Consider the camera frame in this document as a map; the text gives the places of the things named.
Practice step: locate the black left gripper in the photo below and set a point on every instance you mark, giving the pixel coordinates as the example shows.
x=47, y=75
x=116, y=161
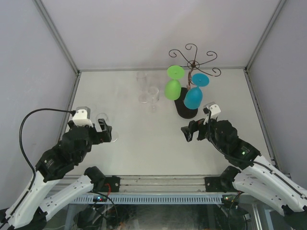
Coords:
x=105, y=135

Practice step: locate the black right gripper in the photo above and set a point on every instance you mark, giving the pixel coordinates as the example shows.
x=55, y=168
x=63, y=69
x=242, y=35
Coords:
x=189, y=130

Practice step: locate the blue plastic wine glass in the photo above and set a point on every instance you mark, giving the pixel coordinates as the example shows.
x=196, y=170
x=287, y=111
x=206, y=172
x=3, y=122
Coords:
x=194, y=96

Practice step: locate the green plastic wine glass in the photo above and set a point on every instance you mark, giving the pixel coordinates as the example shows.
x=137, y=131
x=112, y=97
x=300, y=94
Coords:
x=173, y=86

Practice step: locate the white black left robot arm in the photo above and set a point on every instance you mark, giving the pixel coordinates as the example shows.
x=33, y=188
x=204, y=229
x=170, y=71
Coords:
x=33, y=209

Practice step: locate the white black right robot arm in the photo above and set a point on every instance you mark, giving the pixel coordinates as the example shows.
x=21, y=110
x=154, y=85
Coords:
x=251, y=173

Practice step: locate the metal wine glass rack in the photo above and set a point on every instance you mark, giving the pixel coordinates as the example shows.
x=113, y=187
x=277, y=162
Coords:
x=192, y=65

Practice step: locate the clear wine glass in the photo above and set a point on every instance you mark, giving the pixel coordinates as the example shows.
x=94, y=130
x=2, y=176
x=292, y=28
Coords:
x=153, y=98

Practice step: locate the clear flute glass front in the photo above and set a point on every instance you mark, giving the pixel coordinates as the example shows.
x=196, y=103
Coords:
x=114, y=133

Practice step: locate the clear glass left rear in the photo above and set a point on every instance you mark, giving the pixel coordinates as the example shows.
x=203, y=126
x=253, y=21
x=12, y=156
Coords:
x=93, y=108

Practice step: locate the clear tall champagne flute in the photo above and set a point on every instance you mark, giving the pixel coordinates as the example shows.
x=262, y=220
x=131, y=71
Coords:
x=142, y=78

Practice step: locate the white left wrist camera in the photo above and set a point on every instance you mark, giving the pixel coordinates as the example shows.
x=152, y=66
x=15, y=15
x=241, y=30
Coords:
x=82, y=117

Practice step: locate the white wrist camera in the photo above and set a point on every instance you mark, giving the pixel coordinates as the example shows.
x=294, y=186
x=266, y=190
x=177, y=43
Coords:
x=213, y=109
x=82, y=117

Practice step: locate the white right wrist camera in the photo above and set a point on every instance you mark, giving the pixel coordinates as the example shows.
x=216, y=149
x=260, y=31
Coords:
x=213, y=109

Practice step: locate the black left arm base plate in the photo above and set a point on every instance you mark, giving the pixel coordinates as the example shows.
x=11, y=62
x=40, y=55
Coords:
x=108, y=185

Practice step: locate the aluminium mounting rail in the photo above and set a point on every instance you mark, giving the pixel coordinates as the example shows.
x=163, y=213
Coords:
x=162, y=184

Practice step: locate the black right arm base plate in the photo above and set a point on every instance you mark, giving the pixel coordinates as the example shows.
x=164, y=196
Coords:
x=214, y=184

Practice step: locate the blue slotted cable duct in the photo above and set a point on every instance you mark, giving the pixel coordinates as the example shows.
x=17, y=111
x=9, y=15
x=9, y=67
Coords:
x=143, y=199

